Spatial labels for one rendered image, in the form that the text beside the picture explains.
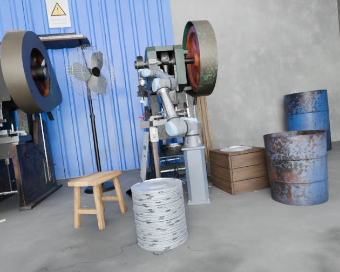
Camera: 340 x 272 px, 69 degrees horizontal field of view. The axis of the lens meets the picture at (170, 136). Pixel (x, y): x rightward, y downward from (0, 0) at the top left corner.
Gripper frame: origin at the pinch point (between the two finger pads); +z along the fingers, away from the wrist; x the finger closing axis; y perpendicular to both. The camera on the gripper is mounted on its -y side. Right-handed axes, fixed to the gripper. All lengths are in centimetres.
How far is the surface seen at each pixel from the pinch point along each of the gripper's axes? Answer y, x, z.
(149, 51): -2, -14, -56
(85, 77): 62, 15, -33
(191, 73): -26, -76, -39
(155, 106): 9.6, -41.6, 0.1
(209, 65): -62, -22, -34
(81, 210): 6, 94, 76
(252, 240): -108, 93, 83
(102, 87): 57, -8, -25
